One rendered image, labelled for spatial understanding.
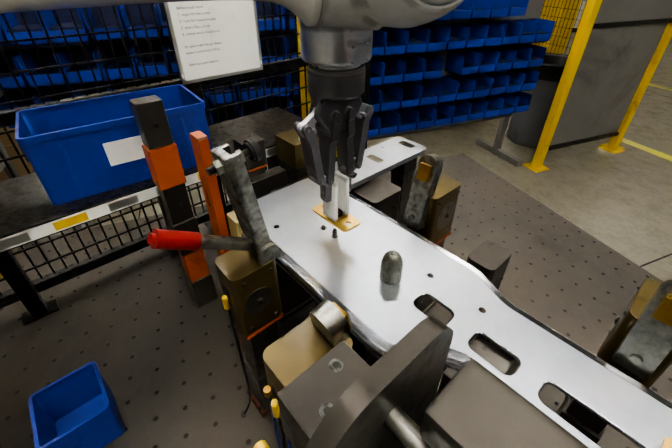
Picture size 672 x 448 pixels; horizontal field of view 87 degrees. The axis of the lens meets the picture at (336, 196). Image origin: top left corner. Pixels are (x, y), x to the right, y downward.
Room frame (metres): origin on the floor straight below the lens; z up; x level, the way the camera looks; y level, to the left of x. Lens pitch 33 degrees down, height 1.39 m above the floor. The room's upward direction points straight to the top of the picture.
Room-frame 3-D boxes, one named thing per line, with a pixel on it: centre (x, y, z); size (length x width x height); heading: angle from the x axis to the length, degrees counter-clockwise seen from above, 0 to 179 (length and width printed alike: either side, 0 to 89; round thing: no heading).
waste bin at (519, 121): (3.11, -1.84, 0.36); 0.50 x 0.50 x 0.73
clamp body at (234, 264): (0.35, 0.14, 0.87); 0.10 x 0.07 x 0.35; 132
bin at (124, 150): (0.67, 0.43, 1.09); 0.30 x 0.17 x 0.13; 127
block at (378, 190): (0.66, -0.10, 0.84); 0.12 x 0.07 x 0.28; 132
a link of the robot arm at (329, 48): (0.47, 0.00, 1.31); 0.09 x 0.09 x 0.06
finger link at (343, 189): (0.48, -0.01, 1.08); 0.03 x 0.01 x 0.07; 41
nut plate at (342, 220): (0.47, 0.00, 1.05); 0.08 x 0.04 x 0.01; 41
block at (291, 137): (0.76, 0.09, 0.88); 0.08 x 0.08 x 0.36; 42
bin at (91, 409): (0.30, 0.44, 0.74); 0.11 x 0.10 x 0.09; 42
